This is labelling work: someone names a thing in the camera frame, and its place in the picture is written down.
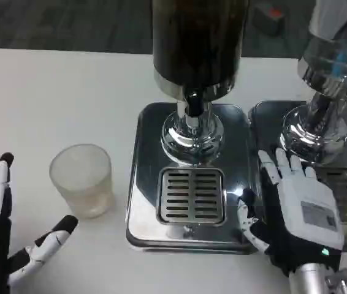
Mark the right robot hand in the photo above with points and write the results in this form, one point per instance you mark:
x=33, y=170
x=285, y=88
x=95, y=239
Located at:
x=302, y=214

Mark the right silver robot forearm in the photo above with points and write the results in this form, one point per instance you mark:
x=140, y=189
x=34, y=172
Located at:
x=317, y=278

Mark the steel drain grid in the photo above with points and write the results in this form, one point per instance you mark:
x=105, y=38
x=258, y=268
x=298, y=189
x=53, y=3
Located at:
x=192, y=196
x=343, y=193

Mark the steel drip tray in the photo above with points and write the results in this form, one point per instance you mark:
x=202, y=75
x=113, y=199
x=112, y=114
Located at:
x=189, y=183
x=345, y=196

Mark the clear ribbed glass cup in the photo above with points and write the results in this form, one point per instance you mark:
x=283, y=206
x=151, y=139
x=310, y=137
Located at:
x=83, y=183

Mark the clear drink dispenser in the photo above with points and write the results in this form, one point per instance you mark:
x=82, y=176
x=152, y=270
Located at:
x=330, y=82

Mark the black tap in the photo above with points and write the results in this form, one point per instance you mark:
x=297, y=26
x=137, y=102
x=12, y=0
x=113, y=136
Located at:
x=195, y=105

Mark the dark drink dispenser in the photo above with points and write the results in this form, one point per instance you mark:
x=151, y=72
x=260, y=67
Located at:
x=196, y=76

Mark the black box with red button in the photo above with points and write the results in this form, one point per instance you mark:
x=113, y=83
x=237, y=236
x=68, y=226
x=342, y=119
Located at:
x=268, y=18

